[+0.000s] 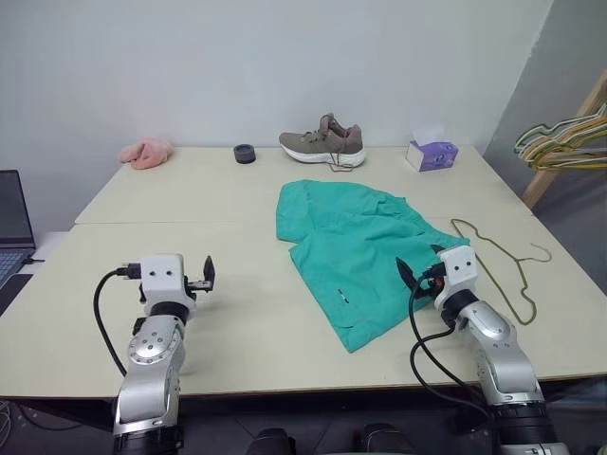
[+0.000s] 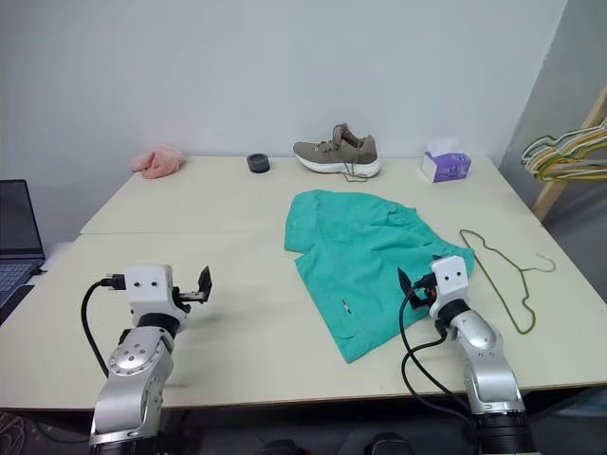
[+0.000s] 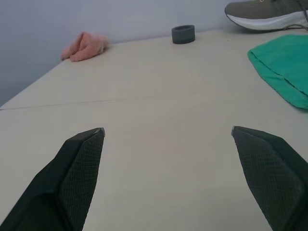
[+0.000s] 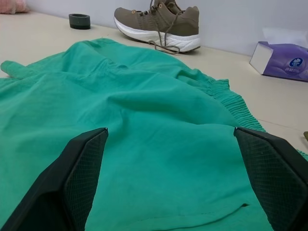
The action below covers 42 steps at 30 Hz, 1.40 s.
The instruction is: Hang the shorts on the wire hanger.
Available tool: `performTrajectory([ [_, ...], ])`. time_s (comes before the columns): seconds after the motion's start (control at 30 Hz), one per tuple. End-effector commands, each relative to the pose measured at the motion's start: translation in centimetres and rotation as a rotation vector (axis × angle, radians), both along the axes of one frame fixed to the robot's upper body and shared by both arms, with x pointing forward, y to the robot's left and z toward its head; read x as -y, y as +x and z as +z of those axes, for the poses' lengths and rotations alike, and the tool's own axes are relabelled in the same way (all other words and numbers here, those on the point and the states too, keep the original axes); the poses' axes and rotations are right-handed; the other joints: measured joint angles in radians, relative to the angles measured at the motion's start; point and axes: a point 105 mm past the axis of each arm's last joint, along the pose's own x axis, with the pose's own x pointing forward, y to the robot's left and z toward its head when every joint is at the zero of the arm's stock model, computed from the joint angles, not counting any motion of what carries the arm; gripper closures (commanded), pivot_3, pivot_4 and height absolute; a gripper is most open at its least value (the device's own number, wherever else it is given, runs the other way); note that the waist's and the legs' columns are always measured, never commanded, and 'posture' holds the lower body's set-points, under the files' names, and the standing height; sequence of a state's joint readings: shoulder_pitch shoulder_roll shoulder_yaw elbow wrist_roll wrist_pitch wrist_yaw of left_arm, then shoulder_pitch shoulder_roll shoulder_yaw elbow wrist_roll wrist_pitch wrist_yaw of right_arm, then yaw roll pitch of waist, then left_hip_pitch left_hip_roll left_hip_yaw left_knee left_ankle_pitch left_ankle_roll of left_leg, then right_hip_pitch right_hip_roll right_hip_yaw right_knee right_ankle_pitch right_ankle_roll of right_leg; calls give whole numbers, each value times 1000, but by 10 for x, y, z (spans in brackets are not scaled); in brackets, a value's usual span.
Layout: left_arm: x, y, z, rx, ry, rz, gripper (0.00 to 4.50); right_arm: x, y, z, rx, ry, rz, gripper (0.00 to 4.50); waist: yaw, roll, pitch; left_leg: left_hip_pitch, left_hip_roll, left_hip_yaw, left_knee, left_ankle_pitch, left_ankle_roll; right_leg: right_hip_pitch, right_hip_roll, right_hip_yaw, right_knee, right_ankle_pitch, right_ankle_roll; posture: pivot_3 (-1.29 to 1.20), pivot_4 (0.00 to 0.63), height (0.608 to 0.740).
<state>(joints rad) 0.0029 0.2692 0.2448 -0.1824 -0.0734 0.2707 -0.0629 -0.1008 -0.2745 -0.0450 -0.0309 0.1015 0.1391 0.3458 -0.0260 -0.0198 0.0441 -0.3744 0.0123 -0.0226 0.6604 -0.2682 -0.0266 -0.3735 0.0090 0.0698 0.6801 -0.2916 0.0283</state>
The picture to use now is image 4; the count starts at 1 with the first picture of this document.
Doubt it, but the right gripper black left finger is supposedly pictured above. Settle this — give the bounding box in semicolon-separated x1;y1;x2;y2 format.
0;127;109;231

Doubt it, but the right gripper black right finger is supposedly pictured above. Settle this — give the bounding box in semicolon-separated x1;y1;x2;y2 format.
233;126;308;231

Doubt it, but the green t-shirt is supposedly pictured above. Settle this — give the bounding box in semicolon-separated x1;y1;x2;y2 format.
0;38;308;231

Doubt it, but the purple tissue box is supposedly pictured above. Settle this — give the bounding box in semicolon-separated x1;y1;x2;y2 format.
249;27;308;83

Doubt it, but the pink fluffy cloth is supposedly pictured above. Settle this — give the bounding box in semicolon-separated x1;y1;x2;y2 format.
0;0;31;14

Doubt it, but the brown sneaker with white sole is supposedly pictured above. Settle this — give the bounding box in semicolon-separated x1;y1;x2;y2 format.
113;0;201;55

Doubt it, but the black round ring container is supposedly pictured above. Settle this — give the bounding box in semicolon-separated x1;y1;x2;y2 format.
68;13;91;30

